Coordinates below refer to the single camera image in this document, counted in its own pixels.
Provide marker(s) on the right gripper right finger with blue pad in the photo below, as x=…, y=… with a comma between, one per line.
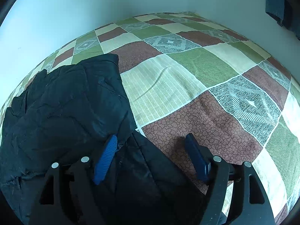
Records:
x=235, y=193

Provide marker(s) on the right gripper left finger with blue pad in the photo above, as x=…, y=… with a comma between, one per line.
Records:
x=67, y=194

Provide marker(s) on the black quilted puffer jacket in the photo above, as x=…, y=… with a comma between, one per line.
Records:
x=65, y=115

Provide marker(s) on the checkered patchwork bed cover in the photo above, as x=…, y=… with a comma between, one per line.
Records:
x=185, y=74

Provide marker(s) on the blue window curtain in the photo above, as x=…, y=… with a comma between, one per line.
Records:
x=284, y=14

